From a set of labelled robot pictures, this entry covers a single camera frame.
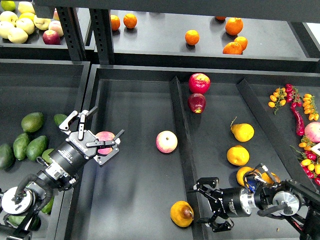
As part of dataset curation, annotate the dark green avocado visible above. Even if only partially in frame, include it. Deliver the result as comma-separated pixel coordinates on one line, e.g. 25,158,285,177
7,215,41,231
53,113,68,127

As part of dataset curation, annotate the pink apple left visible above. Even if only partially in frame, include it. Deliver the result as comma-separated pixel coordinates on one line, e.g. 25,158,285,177
95,131,115,155

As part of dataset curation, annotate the mixed cherry tomatoes pile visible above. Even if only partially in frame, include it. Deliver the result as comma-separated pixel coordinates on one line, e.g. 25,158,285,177
290,135,320,187

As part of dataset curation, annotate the bright red apple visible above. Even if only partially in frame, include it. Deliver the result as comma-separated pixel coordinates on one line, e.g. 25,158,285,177
188,73,211,95

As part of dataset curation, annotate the yellow apple centre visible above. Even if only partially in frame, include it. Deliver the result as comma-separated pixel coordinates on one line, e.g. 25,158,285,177
15,18,35,35

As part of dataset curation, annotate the yellow pear hidden centre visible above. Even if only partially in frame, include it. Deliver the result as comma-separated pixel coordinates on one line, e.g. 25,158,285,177
236,166,253,187

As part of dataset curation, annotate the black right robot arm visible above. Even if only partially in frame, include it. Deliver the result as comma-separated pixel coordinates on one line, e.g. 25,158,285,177
193,163,320,240

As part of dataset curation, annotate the orange behind post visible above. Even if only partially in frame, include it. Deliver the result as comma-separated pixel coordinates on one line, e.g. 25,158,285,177
110,14,121,31

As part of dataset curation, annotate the red apple on shelf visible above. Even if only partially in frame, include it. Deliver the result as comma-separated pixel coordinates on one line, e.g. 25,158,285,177
42,29,61,45

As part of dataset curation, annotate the yellow lemon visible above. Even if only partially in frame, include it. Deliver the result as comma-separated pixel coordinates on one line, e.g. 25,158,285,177
19,12,35,21

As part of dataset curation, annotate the black shelf post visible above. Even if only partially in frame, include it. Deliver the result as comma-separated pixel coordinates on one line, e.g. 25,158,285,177
56,6,87,61
89,8,115,65

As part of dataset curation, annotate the light green round avocado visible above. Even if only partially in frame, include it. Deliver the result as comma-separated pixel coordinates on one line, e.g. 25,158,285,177
41,148,54,165

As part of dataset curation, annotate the dark red apple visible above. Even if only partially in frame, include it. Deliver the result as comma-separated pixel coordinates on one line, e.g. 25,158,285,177
187,93,206,114

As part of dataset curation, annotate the yellow apple with stem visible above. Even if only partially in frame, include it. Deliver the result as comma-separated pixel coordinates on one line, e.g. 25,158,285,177
33,15,51,31

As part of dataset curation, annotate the pink peach right edge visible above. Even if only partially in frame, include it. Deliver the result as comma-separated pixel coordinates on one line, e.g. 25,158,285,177
304,122,320,143

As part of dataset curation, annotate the black tray divider right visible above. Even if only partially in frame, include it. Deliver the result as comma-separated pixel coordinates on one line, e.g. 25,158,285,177
237,79,320,192

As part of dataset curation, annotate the light green avocado lower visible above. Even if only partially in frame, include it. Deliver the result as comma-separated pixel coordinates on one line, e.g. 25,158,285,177
41,196,55,215

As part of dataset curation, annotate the yellow pear with stem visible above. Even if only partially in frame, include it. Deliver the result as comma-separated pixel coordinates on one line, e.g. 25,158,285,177
230,117,255,143

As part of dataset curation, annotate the red chili pepper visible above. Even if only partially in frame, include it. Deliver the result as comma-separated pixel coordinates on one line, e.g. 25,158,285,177
290,102,305,137

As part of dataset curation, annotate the black shelf post left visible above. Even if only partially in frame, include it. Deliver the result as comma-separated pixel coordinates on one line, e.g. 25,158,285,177
56,6,87,61

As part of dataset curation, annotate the white price label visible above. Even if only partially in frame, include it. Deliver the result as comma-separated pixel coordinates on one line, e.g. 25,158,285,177
310,143,320,156

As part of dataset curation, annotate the dark green avocado top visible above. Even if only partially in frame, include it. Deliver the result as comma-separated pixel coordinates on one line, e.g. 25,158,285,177
53,113,68,127

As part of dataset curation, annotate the dark avocado left edge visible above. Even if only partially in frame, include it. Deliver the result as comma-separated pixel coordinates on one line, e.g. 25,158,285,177
0,143,14,170

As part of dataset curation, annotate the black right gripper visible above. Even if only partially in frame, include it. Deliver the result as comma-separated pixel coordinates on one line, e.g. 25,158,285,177
193,176,252,233

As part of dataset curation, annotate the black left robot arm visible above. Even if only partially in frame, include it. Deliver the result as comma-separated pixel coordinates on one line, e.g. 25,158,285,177
0,107,125,240

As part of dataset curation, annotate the pink apple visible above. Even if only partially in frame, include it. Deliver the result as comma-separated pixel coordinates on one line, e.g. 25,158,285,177
95,131,115,155
155,130,178,154

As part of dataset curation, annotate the black shelf post right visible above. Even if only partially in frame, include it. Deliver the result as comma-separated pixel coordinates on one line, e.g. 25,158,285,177
89,8,115,65

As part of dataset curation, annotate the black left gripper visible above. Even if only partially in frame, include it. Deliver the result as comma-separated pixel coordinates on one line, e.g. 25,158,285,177
48,106,125,178

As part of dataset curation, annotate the pink apple centre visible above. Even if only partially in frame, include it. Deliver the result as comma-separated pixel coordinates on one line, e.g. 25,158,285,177
155,130,178,154

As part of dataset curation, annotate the yellow apple left edge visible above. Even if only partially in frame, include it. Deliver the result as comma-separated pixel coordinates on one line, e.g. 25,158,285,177
0,21,15,40

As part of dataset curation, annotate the orange top left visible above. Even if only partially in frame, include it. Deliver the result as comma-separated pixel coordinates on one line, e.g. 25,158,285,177
123,13,138,29

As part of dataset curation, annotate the yellow apple front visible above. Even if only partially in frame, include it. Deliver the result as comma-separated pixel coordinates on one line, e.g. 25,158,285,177
7,27,28,44

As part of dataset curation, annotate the yellow pear right brown spot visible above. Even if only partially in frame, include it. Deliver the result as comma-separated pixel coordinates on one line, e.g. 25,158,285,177
261,172,281,184

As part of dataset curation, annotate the light green avocado top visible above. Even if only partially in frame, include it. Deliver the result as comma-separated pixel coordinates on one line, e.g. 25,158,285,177
21,112,45,133

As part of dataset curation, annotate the orange cherry tomato bunch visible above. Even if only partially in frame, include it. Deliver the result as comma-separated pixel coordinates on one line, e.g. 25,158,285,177
268,87,287,115

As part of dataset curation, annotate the pale peach on shelf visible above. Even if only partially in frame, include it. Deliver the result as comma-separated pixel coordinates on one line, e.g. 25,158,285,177
48,20,64,37

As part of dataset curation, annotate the dark green avocado bottom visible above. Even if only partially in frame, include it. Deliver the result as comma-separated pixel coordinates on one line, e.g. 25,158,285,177
7,215,41,231

